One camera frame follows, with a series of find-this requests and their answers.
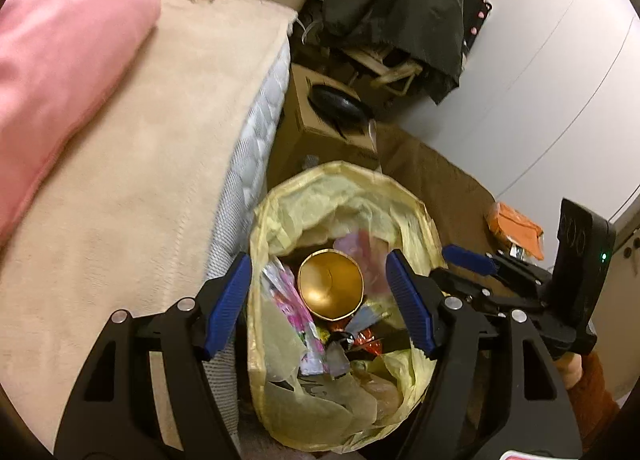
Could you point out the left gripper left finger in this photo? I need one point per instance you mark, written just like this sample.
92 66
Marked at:
142 392

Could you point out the black round object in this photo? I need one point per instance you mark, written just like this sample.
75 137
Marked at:
342 111

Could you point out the white quilted mattress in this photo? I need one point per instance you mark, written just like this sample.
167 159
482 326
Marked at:
245 160

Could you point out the yellow lined trash bin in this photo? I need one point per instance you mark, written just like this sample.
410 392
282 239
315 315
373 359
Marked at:
330 362

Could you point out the person right hand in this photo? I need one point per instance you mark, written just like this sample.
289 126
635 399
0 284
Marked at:
569 366

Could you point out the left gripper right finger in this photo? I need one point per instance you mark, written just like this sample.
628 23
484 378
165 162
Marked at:
495 392

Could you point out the orange sleeve forearm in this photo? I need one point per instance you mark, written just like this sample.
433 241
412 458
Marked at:
593 405

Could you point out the wooden chair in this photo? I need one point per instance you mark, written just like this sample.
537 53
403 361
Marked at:
395 80

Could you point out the cardboard box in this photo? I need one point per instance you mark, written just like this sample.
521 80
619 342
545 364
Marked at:
304 140

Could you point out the orange plastic snack bag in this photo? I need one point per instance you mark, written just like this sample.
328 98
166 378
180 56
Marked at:
512 227

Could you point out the door handle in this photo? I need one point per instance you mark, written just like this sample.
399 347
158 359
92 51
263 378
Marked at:
629 250

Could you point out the beige bed blanket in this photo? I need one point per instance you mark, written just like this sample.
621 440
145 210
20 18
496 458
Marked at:
125 218

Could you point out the pink pillow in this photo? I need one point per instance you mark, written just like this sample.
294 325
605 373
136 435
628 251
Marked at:
60 61

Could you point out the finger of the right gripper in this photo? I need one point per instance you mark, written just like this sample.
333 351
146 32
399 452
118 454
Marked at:
480 264

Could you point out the dark jacket on chair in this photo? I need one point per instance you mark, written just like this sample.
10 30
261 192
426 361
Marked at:
429 31

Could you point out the red gold paper cup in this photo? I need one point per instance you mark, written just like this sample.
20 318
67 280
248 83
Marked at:
330 284

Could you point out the floral pink wrapper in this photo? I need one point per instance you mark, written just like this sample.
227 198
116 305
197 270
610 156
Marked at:
279 282

